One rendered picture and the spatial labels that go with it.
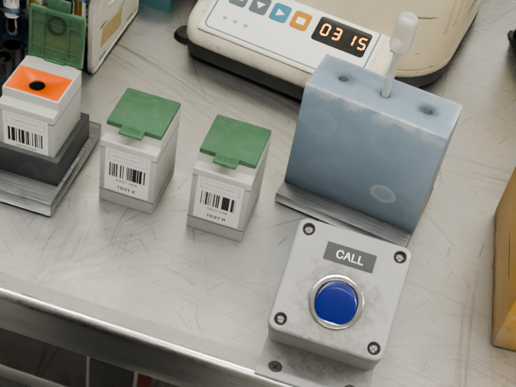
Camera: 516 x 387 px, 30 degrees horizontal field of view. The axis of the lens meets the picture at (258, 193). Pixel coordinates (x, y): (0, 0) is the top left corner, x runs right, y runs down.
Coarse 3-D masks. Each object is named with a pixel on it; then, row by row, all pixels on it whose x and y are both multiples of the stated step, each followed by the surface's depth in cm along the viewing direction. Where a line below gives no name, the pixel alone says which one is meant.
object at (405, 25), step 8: (400, 16) 60; (408, 16) 59; (416, 16) 60; (400, 24) 59; (408, 24) 59; (416, 24) 60; (392, 32) 60; (400, 32) 60; (408, 32) 60; (392, 40) 60; (400, 40) 60; (408, 40) 60; (392, 48) 61; (400, 48) 61; (408, 48) 61
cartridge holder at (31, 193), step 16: (80, 128) 67; (96, 128) 70; (0, 144) 65; (64, 144) 66; (80, 144) 68; (0, 160) 66; (16, 160) 65; (32, 160) 65; (48, 160) 64; (64, 160) 66; (80, 160) 68; (0, 176) 66; (16, 176) 66; (32, 176) 66; (48, 176) 65; (64, 176) 67; (0, 192) 65; (16, 192) 65; (32, 192) 65; (48, 192) 65; (64, 192) 67; (32, 208) 65; (48, 208) 65
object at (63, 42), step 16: (48, 0) 63; (32, 16) 64; (48, 16) 63; (64, 16) 63; (80, 16) 63; (32, 32) 64; (48, 32) 64; (64, 32) 64; (80, 32) 64; (32, 48) 65; (48, 48) 65; (64, 48) 65; (80, 48) 64; (64, 64) 65; (80, 64) 65
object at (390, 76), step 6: (396, 54) 61; (396, 60) 62; (390, 66) 62; (396, 66) 62; (390, 72) 62; (390, 78) 63; (384, 84) 63; (390, 84) 63; (384, 90) 64; (384, 96) 64
